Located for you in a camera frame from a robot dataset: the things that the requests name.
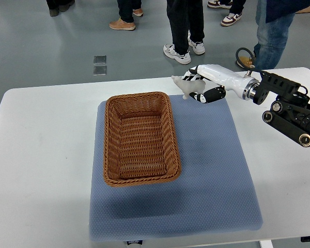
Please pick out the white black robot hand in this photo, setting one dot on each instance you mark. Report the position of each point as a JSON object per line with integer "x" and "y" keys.
{"x": 218, "y": 80}

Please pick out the white bear figurine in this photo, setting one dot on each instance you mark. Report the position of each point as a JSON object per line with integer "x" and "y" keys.
{"x": 188, "y": 87}

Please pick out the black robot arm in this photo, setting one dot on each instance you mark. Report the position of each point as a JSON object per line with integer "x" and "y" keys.
{"x": 290, "y": 112}

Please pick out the brown wicker basket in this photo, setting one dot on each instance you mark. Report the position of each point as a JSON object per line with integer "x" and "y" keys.
{"x": 140, "y": 145}

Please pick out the person in blue jeans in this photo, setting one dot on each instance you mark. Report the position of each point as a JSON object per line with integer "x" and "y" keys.
{"x": 273, "y": 19}

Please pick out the person with brown white sneakers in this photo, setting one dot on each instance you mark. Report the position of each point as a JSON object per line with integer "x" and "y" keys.
{"x": 235, "y": 8}

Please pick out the person black trousers white sneakers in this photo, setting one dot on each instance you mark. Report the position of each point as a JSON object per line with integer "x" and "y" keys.
{"x": 186, "y": 20}

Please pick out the blue grey foam mat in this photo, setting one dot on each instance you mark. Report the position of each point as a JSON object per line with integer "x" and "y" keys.
{"x": 214, "y": 192}

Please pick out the person with tan shoes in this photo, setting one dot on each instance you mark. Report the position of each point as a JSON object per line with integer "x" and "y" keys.
{"x": 127, "y": 8}

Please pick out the lower metal floor plate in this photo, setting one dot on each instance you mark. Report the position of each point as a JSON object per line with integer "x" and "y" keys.
{"x": 100, "y": 70}

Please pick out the metal floor plate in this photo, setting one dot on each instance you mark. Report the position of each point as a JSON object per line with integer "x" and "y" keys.
{"x": 98, "y": 60}
{"x": 100, "y": 70}

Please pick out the upper metal floor plate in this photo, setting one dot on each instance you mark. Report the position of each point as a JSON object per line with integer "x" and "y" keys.
{"x": 98, "y": 60}

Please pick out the black label under table edge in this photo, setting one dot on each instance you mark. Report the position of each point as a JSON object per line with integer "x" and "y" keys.
{"x": 140, "y": 242}

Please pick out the person at top left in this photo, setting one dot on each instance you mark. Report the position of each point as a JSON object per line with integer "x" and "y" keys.
{"x": 57, "y": 6}

